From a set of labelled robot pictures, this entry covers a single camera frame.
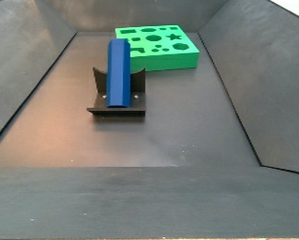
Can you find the blue hexagonal prism block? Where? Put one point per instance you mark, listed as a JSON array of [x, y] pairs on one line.
[[118, 78]]

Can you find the green foam shape board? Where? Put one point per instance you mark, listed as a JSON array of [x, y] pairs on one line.
[[159, 47]]

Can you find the black curved cradle stand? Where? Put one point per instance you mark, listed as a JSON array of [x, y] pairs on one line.
[[137, 107]]

